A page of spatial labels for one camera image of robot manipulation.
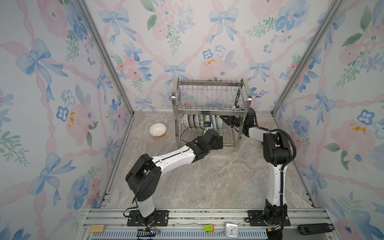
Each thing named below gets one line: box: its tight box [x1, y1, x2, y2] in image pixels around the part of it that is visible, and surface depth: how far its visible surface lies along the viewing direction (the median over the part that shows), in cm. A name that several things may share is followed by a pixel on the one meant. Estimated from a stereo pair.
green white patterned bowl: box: [181, 114, 190, 128], surface depth 102 cm
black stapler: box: [297, 223, 335, 235], surface depth 71 cm
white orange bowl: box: [149, 123, 167, 138], surface depth 108 cm
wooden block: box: [90, 224, 106, 233], surface depth 72 cm
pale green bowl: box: [215, 115, 223, 130], surface depth 102 cm
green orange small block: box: [204, 224, 215, 232], surface depth 71 cm
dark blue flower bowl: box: [187, 114, 196, 129], surface depth 102 cm
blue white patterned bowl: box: [209, 114, 217, 130], surface depth 102 cm
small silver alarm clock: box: [224, 221, 239, 239], surface depth 71 cm
